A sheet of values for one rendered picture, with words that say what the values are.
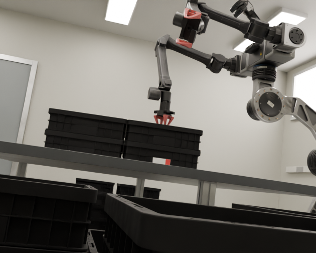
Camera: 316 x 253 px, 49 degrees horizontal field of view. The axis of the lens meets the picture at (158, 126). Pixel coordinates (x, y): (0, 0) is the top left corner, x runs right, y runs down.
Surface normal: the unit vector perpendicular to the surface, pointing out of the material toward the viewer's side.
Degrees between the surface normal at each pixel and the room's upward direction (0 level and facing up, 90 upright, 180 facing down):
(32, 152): 90
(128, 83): 90
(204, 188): 90
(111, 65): 90
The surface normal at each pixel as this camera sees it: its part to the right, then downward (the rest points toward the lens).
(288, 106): 0.24, -0.14
